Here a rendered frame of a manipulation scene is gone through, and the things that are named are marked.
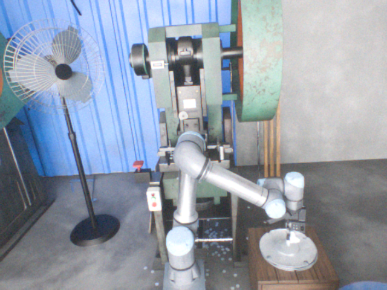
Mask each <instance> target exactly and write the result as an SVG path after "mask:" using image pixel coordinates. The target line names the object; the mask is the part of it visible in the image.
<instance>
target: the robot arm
mask: <svg viewBox="0 0 387 290"><path fill-rule="evenodd" d="M204 147H205V142H204V138H203V137H202V136H201V135H200V134H198V133H196V132H192V131H189V132H185V133H184V134H182V135H180V137H179V138H178V141H177V144H176V146H175V150H174V154H173V156H174V161H175V165H176V166H177V167H178V168H179V172H178V197H177V209H176V210H175V211H174V214H173V227H172V230H171V231H170V232H169V233H168V235H167V239H166V245H167V250H168V255H169V262H170V265H169V269H168V272H167V277H168V281H169V284H170V285H171V286H172V287H173V288H175V289H180V290H185V289H190V288H192V287H193V286H195V285H196V284H197V283H198V281H199V280H200V268H199V266H198V264H197V263H196V261H195V254H194V245H195V237H196V233H197V227H198V213H197V212H196V211H195V204H196V195H197V181H198V180H199V181H200V180H202V179H203V180H205V181H207V182H209V183H211V184H213V185H215V186H217V187H221V188H222V189H224V190H227V191H228V192H230V193H232V194H234V195H237V196H239V197H240V198H243V199H245V200H246V201H249V202H251V203H252V204H255V205H257V206H258V207H261V208H263V209H265V211H266V212H267V222H268V223H269V224H272V223H274V222H277V221H280V220H281V219H284V218H285V219H286V223H285V229H286V244H287V246H289V244H290V243H299V242H300V239H299V238H297V237H296V236H295V235H299V234H300V233H305V218H306V211H305V205H303V192H304V177H303V175H302V174H300V173H296V172H291V173H290V172H289V173H287V174H286V177H285V178H265V179H258V181H257V184H255V183H252V182H250V181H249V180H247V179H245V178H243V177H241V176H239V175H237V174H235V173H233V172H231V171H229V170H227V169H224V168H222V167H220V166H218V165H216V164H214V163H211V161H210V158H208V157H206V156H205V155H203V152H204ZM284 195H285V202H284V200H283V197H282V196H284ZM303 229H304V230H303Z"/></svg>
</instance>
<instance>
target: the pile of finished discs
mask: <svg viewBox="0 0 387 290"><path fill-rule="evenodd" d="M261 254H262V253H261ZM262 256H263V254H262ZM317 257H318V252H317V255H316V257H315V259H314V260H313V261H312V262H311V263H310V264H309V263H308V261H306V260H304V263H307V264H308V265H306V266H303V267H300V268H286V267H283V266H279V265H276V264H274V263H272V262H271V261H269V260H267V259H268V258H269V259H270V258H271V256H267V258H265V257H264V256H263V258H264V259H265V260H266V261H267V262H268V263H269V264H271V265H272V266H274V267H276V268H279V269H282V270H285V271H295V270H296V271H303V270H305V269H308V268H310V267H311V266H313V265H314V264H315V263H316V260H317Z"/></svg>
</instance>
